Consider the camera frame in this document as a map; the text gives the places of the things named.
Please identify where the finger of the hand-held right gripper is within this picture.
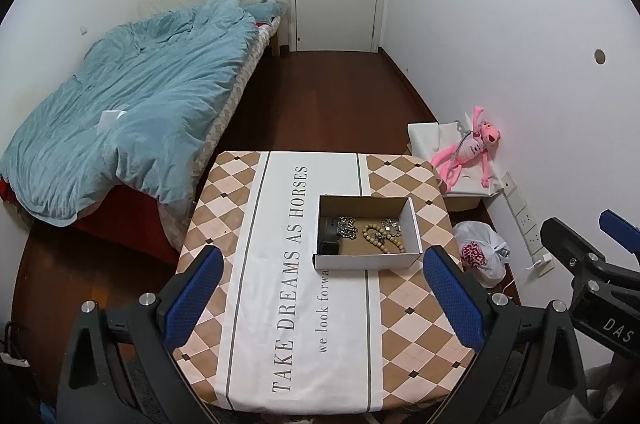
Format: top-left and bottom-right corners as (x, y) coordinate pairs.
(541, 217), (623, 287)
(598, 210), (640, 255)

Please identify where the white cardboard box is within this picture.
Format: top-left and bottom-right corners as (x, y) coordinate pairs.
(313, 195), (425, 272)

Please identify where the pink plush toy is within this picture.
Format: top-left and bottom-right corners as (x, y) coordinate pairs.
(431, 106), (502, 195)

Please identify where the white plastic bag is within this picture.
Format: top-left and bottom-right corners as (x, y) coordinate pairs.
(452, 221), (511, 288)

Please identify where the blue duvet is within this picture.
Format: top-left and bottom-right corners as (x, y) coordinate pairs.
(0, 0), (283, 225)

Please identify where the white wall socket row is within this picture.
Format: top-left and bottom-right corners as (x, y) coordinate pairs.
(501, 172), (544, 255)

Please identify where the white plug charger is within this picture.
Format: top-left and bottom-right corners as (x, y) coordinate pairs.
(531, 254), (555, 277)

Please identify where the silver chain bracelet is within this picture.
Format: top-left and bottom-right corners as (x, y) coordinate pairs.
(336, 216), (359, 241)

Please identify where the checkered printed tablecloth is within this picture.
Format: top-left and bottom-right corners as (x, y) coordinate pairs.
(172, 150), (481, 415)

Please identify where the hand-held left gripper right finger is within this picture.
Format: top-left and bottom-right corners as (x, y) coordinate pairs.
(423, 245), (589, 424)

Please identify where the black smart band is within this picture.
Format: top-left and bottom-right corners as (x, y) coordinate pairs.
(320, 216), (340, 255)

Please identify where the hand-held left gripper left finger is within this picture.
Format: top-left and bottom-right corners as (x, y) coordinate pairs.
(57, 245), (224, 424)

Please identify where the wooden bead bracelet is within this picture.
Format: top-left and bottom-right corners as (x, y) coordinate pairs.
(362, 224), (407, 253)

